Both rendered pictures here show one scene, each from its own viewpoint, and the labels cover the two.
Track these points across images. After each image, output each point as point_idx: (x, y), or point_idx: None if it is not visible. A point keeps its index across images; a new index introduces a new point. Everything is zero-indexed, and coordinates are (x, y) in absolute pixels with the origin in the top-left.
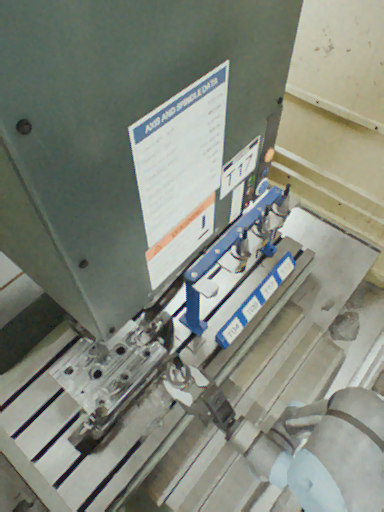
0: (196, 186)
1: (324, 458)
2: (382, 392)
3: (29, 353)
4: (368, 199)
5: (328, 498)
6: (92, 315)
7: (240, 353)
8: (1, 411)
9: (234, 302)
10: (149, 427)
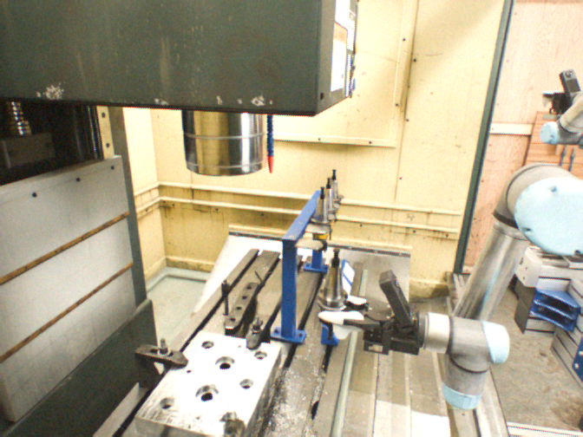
0: (345, 1)
1: (543, 179)
2: None
3: None
4: (383, 207)
5: (576, 184)
6: (319, 43)
7: (352, 349)
8: None
9: (318, 309)
10: None
